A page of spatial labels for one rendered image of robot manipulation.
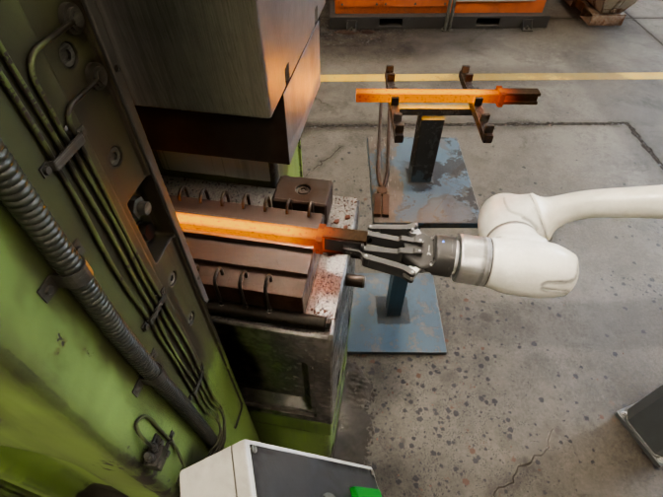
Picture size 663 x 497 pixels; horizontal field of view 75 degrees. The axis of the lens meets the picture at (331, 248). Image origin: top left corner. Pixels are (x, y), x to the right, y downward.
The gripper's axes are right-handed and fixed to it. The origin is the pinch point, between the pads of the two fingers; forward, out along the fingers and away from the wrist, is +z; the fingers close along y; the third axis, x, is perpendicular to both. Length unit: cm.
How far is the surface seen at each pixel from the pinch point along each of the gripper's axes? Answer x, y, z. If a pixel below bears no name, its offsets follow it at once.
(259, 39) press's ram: 44.0, -17.2, 6.4
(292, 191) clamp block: -2.5, 14.2, 13.3
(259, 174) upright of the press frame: -6.3, 22.7, 23.5
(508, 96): 3, 54, -34
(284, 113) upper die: 33.8, -12.3, 6.1
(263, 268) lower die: -1.6, -7.9, 13.3
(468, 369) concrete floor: -99, 30, -49
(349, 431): -100, -2, -7
